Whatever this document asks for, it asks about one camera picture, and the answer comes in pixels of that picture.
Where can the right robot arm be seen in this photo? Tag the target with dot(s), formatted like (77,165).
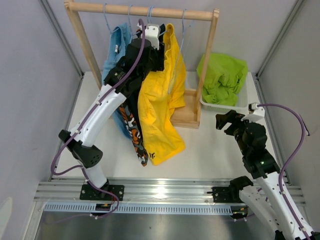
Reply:
(277,211)

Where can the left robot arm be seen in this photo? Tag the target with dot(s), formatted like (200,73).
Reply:
(81,138)

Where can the light blue shorts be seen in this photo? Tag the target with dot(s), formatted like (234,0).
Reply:
(120,37)

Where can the blue hanger of camouflage shorts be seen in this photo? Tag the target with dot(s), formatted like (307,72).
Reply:
(134,29)

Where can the white plastic basket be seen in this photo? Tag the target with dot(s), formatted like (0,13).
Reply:
(243,100)

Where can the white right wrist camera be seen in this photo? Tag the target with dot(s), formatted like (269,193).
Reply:
(256,113)

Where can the wooden clothes rack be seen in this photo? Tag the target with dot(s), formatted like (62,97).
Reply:
(188,116)

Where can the lime green shorts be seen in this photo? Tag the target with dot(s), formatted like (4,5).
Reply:
(224,79)

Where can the yellow shorts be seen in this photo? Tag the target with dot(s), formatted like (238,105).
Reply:
(161,93)

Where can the aluminium mounting rail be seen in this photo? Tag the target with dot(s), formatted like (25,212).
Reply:
(150,196)

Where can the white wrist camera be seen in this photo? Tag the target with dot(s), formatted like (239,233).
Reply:
(256,113)
(152,32)

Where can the orange camouflage shorts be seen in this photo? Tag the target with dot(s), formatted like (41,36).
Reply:
(135,132)

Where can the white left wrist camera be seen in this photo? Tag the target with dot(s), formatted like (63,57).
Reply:
(152,32)

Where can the blue hanger of green shorts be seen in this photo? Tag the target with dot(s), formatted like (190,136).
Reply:
(183,48)

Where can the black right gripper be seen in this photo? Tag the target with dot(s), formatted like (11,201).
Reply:
(222,119)

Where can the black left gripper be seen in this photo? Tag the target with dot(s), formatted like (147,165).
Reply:
(159,55)

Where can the navy blue shorts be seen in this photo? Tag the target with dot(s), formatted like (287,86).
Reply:
(133,99)

